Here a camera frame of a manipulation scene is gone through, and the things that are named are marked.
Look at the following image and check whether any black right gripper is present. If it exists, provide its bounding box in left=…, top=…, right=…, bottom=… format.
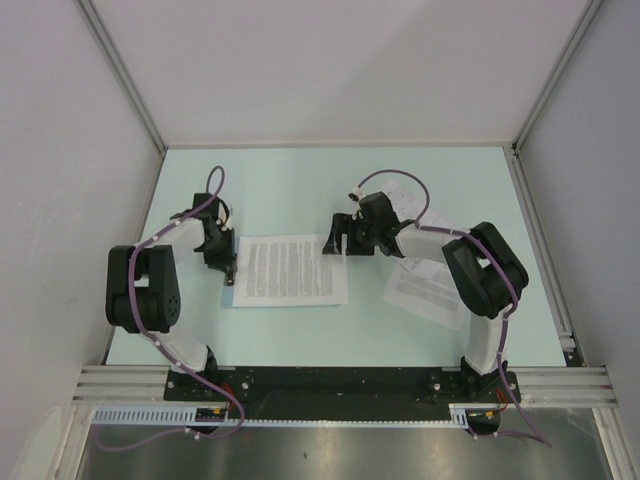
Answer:
left=323, top=213, right=380, bottom=257

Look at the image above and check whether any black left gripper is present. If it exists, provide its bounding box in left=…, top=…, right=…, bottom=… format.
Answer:
left=201, top=226, right=237, bottom=273

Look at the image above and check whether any metal folder clip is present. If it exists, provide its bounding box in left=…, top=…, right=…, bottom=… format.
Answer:
left=224, top=272, right=235, bottom=287

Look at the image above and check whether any blue clipboard folder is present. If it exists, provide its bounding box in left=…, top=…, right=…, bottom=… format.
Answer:
left=222, top=235, right=238, bottom=308

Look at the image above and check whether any text paper sheet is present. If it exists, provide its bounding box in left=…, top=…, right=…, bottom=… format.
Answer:
left=382, top=262, right=470, bottom=331
left=232, top=234, right=349, bottom=308

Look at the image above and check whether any table form paper sheet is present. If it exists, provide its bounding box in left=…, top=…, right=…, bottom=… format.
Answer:
left=381, top=180, right=454, bottom=228

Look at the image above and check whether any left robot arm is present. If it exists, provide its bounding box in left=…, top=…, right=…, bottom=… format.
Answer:
left=105, top=193, right=237, bottom=400

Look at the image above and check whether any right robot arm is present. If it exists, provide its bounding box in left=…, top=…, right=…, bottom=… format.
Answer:
left=322, top=192, right=529, bottom=401

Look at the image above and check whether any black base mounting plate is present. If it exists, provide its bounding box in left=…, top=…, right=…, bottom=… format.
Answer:
left=163, top=364, right=521, bottom=422

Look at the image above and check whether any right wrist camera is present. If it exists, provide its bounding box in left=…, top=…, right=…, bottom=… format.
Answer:
left=348, top=186, right=366, bottom=203

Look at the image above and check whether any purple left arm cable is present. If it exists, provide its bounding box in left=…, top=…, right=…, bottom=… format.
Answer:
left=92, top=165, right=247, bottom=454

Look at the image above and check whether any slotted cable duct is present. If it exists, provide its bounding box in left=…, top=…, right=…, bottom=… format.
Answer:
left=92, top=404, right=498, bottom=428

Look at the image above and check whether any aluminium front frame rail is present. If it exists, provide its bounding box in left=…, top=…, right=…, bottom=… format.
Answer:
left=73, top=365, right=618, bottom=408

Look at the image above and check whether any left aluminium frame post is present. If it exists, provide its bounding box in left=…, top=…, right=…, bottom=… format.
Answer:
left=73, top=0, right=167, bottom=157

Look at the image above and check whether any aluminium frame post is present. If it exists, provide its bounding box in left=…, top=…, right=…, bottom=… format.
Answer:
left=73, top=0, right=167, bottom=157
left=511, top=0, right=607, bottom=156

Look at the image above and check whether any right aluminium frame post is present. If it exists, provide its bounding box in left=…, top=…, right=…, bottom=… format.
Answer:
left=511, top=0, right=607, bottom=156

